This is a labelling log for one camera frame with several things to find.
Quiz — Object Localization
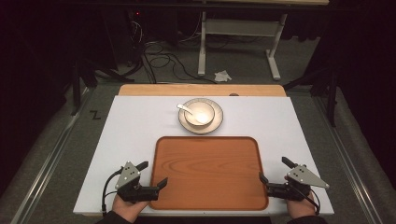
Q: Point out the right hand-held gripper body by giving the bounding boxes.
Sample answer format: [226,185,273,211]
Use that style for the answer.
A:
[265,163,331,203]

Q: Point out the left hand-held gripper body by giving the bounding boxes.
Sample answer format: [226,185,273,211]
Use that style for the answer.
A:
[114,161,161,204]

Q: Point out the person's left hand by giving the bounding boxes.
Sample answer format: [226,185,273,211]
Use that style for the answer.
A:
[111,194,149,223]

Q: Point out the person's right hand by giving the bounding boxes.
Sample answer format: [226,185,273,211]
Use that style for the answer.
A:
[285,190,317,219]

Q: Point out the white board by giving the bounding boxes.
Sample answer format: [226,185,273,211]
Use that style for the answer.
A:
[72,95,335,217]

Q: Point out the brown wooden tray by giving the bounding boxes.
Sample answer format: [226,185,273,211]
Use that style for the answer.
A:
[148,135,270,212]

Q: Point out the white ceramic spoon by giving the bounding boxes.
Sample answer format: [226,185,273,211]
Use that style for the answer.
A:
[177,104,209,125]

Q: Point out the cream plate with dark rim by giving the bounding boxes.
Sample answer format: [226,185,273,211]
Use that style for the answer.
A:
[177,97,224,135]

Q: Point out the wooden table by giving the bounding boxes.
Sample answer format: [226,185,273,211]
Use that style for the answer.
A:
[118,83,288,97]

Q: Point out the black stand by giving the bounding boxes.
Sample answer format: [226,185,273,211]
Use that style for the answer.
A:
[283,66,342,128]
[64,59,136,117]

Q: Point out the cream bowl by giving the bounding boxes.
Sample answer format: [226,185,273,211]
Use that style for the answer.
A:
[183,101,217,128]

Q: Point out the crumpled white tissue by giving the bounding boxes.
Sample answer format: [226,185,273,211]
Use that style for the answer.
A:
[214,70,233,83]

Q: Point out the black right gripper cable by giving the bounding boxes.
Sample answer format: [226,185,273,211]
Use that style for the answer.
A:
[291,183,321,217]

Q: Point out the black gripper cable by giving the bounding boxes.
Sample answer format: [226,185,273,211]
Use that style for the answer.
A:
[101,167,124,217]
[291,183,321,217]

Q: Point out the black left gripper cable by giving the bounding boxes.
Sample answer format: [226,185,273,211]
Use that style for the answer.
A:
[101,167,124,217]

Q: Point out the aluminium floor rail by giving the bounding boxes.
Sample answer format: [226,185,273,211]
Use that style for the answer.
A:
[312,95,390,224]
[10,87,96,224]

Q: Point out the black floor cables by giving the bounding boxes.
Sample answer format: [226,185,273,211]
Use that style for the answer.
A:
[125,18,219,85]

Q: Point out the white metal desk frame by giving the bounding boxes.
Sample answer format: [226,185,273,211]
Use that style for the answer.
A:
[197,10,289,82]

